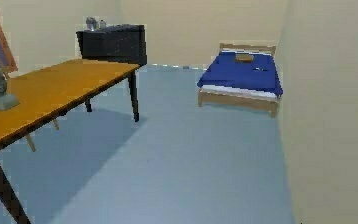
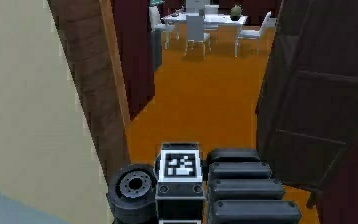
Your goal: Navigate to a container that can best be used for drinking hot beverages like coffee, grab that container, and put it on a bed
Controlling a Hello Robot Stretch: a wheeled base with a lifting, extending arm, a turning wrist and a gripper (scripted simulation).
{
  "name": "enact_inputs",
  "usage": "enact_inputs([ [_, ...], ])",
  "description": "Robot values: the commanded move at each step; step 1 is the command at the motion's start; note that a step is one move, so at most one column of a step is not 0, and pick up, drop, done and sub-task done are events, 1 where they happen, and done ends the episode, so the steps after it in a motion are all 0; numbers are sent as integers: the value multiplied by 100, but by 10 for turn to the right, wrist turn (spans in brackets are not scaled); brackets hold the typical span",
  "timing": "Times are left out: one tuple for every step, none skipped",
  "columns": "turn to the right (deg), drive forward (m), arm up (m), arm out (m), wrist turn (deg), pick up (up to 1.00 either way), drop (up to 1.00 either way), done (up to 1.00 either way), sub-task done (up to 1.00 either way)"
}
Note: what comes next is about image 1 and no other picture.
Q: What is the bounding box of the blue covered wooden bed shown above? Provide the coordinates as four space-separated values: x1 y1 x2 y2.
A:
196 42 284 118

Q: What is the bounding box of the tan flat box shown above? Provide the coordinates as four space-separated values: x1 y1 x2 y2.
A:
234 53 255 63

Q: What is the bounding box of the black chest of drawers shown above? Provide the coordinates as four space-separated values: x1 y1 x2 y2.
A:
75 23 148 67

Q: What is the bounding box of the orange wooden table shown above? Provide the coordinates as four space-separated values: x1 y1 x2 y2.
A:
0 58 141 224

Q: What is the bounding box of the grey glass jar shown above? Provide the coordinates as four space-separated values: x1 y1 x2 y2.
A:
85 16 98 32

